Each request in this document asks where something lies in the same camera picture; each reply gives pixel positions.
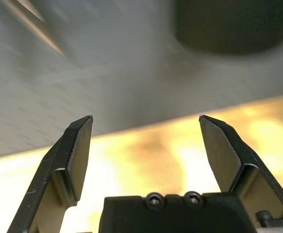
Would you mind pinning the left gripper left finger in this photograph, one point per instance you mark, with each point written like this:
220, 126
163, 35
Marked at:
58, 165

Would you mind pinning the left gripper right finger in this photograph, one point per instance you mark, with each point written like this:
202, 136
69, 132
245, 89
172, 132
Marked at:
228, 155

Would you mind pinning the dark grey pegboard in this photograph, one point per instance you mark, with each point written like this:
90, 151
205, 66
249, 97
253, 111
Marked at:
107, 72

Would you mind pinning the black plastic cup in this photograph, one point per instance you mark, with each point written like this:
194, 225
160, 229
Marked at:
228, 29

